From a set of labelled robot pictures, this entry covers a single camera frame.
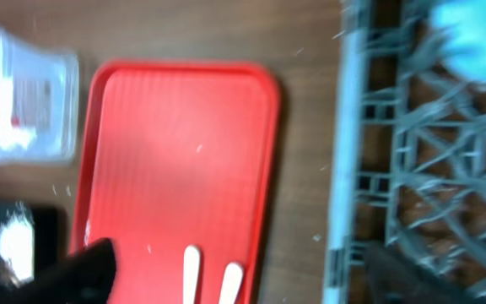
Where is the food scraps and rice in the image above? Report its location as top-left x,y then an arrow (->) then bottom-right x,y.
0,206 -> 35,286

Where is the red plastic tray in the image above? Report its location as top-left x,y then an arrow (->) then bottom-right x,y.
70,61 -> 280,303

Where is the large light blue plate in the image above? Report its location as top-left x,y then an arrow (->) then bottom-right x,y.
429,0 -> 486,84

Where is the white plastic spoon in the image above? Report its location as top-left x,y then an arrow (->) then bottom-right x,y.
182,245 -> 201,304

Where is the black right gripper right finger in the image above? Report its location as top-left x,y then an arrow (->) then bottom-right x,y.
364,242 -> 479,304

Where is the grey dishwasher rack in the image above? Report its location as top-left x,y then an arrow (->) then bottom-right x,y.
322,0 -> 486,303

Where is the red snack wrapper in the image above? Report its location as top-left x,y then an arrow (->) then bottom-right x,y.
11,117 -> 20,127

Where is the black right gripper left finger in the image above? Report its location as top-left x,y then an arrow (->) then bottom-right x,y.
0,238 -> 117,304

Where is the clear plastic bin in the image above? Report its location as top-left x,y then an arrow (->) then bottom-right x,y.
0,27 -> 79,166

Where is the black waste tray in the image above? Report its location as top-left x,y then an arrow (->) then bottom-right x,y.
0,200 -> 65,288

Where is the white plastic fork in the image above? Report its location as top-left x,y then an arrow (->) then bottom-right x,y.
219,262 -> 244,304

